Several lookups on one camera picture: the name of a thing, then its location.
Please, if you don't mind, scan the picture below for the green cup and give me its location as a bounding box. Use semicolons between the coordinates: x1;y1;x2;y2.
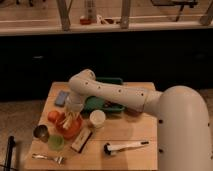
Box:
48;135;64;151

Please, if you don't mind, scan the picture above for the white handled brush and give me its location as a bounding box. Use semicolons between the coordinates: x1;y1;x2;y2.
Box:
104;141;149;155

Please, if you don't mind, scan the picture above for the yellow banana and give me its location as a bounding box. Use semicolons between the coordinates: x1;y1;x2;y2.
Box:
63;113;76;129

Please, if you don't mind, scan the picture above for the white cup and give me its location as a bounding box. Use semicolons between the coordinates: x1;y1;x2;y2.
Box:
89;110;106;128

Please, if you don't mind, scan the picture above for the blue sponge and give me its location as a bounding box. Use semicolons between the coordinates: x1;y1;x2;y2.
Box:
55;91;69;107

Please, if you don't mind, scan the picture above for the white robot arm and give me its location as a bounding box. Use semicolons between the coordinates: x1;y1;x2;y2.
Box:
68;69;213;171

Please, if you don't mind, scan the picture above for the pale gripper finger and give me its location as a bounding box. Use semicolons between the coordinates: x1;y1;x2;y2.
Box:
62;112;71;130
72;112;81;123

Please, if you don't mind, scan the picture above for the red object on shelf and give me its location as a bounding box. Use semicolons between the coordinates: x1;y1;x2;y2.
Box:
79;17;92;25

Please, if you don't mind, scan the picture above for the orange fruit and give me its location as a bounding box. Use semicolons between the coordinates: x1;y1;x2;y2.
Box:
48;110;60;123

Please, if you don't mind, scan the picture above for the red bowl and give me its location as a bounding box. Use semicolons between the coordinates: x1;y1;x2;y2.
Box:
55;113;83;140

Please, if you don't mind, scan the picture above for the black pole stand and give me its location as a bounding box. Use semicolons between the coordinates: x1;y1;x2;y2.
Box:
3;136;15;171

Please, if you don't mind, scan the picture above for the metal cup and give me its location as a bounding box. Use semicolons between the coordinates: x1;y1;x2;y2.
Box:
33;125;49;143

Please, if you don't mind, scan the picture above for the metal fork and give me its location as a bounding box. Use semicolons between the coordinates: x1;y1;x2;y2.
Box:
32;154;64;164

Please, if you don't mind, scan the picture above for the dark grape bunch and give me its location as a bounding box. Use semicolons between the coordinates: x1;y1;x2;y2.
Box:
104;102;112;107

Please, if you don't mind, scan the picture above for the green plastic tray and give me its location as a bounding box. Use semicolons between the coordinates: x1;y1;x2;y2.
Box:
83;77;124;113

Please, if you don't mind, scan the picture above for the wooden eraser block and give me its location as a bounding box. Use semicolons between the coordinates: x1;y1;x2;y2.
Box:
71;127;92;153

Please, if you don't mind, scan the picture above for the dark brown bowl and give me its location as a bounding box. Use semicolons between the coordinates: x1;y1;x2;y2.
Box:
125;108;142;117

